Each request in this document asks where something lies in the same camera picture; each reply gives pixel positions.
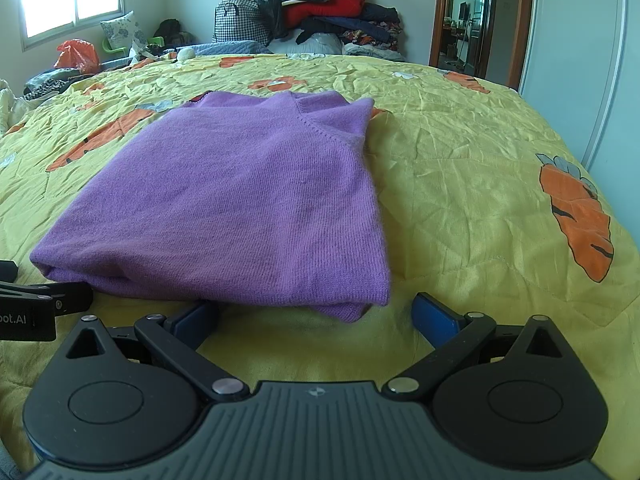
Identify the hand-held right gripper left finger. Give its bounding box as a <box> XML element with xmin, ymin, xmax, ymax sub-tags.
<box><xmin>62</xmin><ymin>300</ymin><xmax>251</xmax><ymax>402</ymax></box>

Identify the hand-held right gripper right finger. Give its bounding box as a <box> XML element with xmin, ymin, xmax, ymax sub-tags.
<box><xmin>381</xmin><ymin>292</ymin><xmax>581</xmax><ymax>402</ymax></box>

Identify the purple knit sweater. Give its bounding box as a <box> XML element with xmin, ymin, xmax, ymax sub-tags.
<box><xmin>29</xmin><ymin>90</ymin><xmax>392</xmax><ymax>324</ymax></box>

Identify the pile of clothes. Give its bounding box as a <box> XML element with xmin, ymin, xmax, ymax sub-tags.
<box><xmin>244</xmin><ymin>0</ymin><xmax>407</xmax><ymax>64</ymax></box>

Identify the yellow carrot-print quilt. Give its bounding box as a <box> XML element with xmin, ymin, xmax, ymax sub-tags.
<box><xmin>0</xmin><ymin>52</ymin><xmax>640</xmax><ymax>411</ymax></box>

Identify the white quilted jacket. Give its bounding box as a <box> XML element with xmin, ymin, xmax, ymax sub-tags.
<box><xmin>0</xmin><ymin>79</ymin><xmax>32</xmax><ymax>134</ymax></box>

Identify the zebra-pattern cloth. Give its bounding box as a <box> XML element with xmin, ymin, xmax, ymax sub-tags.
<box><xmin>22</xmin><ymin>70</ymin><xmax>97</xmax><ymax>104</ymax></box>

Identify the orange plastic bag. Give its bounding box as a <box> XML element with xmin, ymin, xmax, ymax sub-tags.
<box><xmin>54</xmin><ymin>39</ymin><xmax>101</xmax><ymax>75</ymax></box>

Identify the floral pillow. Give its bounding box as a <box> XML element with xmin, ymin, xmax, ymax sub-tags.
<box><xmin>100</xmin><ymin>10</ymin><xmax>149</xmax><ymax>54</ymax></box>

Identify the green plastic stool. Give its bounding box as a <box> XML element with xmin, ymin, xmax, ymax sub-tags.
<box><xmin>102</xmin><ymin>35</ymin><xmax>166</xmax><ymax>56</ymax></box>

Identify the blue quilted bedspread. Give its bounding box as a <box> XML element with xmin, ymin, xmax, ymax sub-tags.
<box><xmin>97</xmin><ymin>41</ymin><xmax>274</xmax><ymax>69</ymax></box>

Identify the black bag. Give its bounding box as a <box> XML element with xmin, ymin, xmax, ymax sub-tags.
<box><xmin>154</xmin><ymin>19</ymin><xmax>194</xmax><ymax>49</ymax></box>

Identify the sliding door wardrobe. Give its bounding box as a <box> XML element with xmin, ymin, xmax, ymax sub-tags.
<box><xmin>520</xmin><ymin>0</ymin><xmax>640</xmax><ymax>197</ymax></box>

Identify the dark wooden door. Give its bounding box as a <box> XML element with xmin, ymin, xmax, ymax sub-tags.
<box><xmin>469</xmin><ymin>0</ymin><xmax>496</xmax><ymax>79</ymax></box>

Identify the houndstooth bag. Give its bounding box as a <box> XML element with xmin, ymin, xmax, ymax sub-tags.
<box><xmin>212</xmin><ymin>0</ymin><xmax>274</xmax><ymax>46</ymax></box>

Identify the wooden door frame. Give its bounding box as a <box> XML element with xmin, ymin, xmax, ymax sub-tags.
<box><xmin>429</xmin><ymin>0</ymin><xmax>537</xmax><ymax>93</ymax></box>

